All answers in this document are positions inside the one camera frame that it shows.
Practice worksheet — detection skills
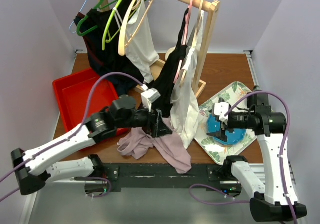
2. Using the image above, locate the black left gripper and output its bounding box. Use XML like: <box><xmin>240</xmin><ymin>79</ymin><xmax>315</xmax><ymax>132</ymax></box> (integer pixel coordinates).
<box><xmin>117</xmin><ymin>101</ymin><xmax>173</xmax><ymax>138</ymax></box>

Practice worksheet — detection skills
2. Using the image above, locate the pink hanger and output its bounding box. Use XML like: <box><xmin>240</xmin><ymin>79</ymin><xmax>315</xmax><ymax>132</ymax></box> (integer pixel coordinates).
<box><xmin>173</xmin><ymin>0</ymin><xmax>194</xmax><ymax>84</ymax></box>

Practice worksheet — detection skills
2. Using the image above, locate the floral tray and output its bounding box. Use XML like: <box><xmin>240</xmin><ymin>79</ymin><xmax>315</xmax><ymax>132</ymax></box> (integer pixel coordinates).
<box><xmin>194</xmin><ymin>81</ymin><xmax>257</xmax><ymax>165</ymax></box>

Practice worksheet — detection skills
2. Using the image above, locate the wooden clothes rack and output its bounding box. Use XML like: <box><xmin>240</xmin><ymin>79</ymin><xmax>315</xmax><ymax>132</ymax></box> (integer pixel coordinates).
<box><xmin>93</xmin><ymin>0</ymin><xmax>221</xmax><ymax>100</ymax></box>

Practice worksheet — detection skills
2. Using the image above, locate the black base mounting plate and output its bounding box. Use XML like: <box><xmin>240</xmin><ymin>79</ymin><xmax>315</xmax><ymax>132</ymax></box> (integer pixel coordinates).
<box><xmin>93</xmin><ymin>163</ymin><xmax>242</xmax><ymax>194</ymax></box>

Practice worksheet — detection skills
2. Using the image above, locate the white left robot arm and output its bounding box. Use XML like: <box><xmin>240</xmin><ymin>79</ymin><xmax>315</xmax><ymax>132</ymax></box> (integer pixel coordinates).
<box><xmin>11</xmin><ymin>95</ymin><xmax>173</xmax><ymax>196</ymax></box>

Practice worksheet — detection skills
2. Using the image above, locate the white tank top right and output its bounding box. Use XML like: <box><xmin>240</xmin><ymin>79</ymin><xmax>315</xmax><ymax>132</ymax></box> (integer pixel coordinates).
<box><xmin>169</xmin><ymin>10</ymin><xmax>206</xmax><ymax>150</ymax></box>

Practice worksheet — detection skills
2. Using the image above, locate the light blue wire hanger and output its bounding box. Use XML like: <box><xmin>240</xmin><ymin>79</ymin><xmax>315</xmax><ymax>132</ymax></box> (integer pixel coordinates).
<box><xmin>68</xmin><ymin>0</ymin><xmax>111</xmax><ymax>34</ymax></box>

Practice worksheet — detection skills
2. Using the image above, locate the black tank top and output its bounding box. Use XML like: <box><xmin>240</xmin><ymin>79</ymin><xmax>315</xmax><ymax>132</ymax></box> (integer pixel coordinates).
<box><xmin>149</xmin><ymin>8</ymin><xmax>189</xmax><ymax>118</ymax></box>

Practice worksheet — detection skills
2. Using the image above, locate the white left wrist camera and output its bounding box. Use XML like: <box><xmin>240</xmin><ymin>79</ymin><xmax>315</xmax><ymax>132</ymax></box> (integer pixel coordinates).
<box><xmin>141</xmin><ymin>88</ymin><xmax>161</xmax><ymax>112</ymax></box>

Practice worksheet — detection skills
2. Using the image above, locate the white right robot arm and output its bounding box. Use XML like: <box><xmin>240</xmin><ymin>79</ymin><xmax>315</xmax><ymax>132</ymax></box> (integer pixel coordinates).
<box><xmin>208</xmin><ymin>88</ymin><xmax>308</xmax><ymax>224</ymax></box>

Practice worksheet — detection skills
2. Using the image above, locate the pink tank top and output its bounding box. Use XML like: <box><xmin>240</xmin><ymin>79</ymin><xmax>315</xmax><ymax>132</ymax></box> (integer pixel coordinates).
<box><xmin>117</xmin><ymin>123</ymin><xmax>199</xmax><ymax>174</ymax></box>

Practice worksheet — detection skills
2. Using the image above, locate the lime green hanger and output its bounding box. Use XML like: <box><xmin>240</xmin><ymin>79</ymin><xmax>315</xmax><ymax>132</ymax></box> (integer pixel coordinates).
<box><xmin>101</xmin><ymin>0</ymin><xmax>153</xmax><ymax>51</ymax></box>

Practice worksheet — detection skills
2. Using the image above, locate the dark green hanger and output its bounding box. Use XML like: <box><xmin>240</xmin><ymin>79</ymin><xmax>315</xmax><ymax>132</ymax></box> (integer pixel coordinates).
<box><xmin>76</xmin><ymin>0</ymin><xmax>126</xmax><ymax>37</ymax></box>

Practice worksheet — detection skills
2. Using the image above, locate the red plastic bin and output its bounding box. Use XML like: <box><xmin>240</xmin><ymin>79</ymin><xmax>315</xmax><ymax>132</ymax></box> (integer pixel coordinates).
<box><xmin>52</xmin><ymin>68</ymin><xmax>118</xmax><ymax>138</ymax></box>

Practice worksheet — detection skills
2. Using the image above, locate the dark navy hanging garment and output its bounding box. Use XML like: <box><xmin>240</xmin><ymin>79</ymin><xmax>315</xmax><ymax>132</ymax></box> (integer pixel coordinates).
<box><xmin>80</xmin><ymin>0</ymin><xmax>144</xmax><ymax>96</ymax></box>

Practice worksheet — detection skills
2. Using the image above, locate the white tank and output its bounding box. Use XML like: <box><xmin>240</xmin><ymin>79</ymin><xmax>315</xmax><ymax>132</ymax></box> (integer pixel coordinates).
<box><xmin>169</xmin><ymin>10</ymin><xmax>206</xmax><ymax>150</ymax></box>
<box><xmin>125</xmin><ymin>2</ymin><xmax>160</xmax><ymax>84</ymax></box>

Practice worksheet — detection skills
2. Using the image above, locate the white tank top left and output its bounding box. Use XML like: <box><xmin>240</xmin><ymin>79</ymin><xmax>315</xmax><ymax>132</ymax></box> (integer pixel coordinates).
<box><xmin>125</xmin><ymin>2</ymin><xmax>160</xmax><ymax>84</ymax></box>

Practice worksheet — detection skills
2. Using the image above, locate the beige hanger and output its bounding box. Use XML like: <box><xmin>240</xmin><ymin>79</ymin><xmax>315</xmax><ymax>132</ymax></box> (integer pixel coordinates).
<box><xmin>117</xmin><ymin>0</ymin><xmax>156</xmax><ymax>57</ymax></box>
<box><xmin>179</xmin><ymin>0</ymin><xmax>205</xmax><ymax>88</ymax></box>

